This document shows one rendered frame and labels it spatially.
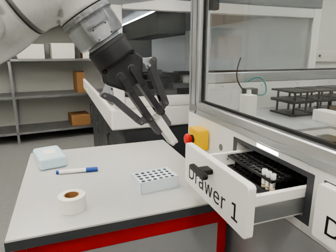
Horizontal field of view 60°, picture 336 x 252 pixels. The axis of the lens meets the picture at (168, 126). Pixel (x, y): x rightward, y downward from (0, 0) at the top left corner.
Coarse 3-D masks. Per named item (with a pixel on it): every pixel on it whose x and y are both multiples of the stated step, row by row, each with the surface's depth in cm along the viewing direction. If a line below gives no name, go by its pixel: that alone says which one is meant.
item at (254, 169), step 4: (228, 156) 77; (232, 156) 76; (236, 156) 76; (236, 160) 73; (240, 160) 74; (244, 160) 73; (240, 164) 72; (244, 164) 70; (248, 164) 71; (248, 168) 69; (252, 168) 68; (256, 168) 68; (256, 172) 66; (260, 172) 67; (260, 176) 65; (264, 176) 63; (268, 180) 62; (272, 180) 61; (276, 180) 62
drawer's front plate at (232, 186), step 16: (192, 144) 76; (192, 160) 75; (208, 160) 66; (208, 176) 67; (224, 176) 60; (240, 176) 57; (208, 192) 68; (224, 192) 61; (240, 192) 55; (224, 208) 61; (240, 208) 55; (240, 224) 56
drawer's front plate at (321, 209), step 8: (320, 184) 54; (328, 184) 53; (320, 192) 54; (328, 192) 52; (320, 200) 54; (328, 200) 52; (320, 208) 54; (328, 208) 52; (320, 216) 54; (312, 224) 56; (320, 224) 54; (328, 224) 53; (312, 232) 56; (320, 232) 55; (328, 232) 53; (320, 240) 55; (328, 240) 53
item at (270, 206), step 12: (216, 156) 79; (264, 192) 57; (276, 192) 57; (288, 192) 58; (300, 192) 60; (264, 204) 57; (276, 204) 58; (288, 204) 59; (300, 204) 60; (264, 216) 57; (276, 216) 58; (288, 216) 60
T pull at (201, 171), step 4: (192, 164) 67; (192, 168) 66; (196, 168) 65; (200, 168) 65; (204, 168) 65; (208, 168) 65; (196, 172) 64; (200, 172) 63; (204, 172) 63; (208, 172) 64; (200, 176) 63; (204, 176) 61
